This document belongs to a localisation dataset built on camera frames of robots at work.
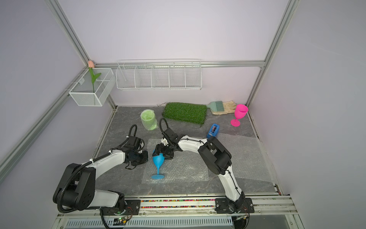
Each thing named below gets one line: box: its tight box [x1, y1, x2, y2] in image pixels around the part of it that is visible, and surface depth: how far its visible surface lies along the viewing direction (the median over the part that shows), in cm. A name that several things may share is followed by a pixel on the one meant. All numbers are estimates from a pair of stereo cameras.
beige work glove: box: [210, 100, 237, 115], surface depth 121 cm
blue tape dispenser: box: [206, 123, 220, 140], surface depth 104 cm
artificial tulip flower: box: [88, 60, 102, 94], surface depth 92 cm
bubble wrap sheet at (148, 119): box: [140, 108, 159, 131], surface depth 96 cm
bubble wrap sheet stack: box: [213, 133, 273, 182], surface depth 92 cm
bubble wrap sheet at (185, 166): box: [141, 138, 210, 184], surface depth 88 cm
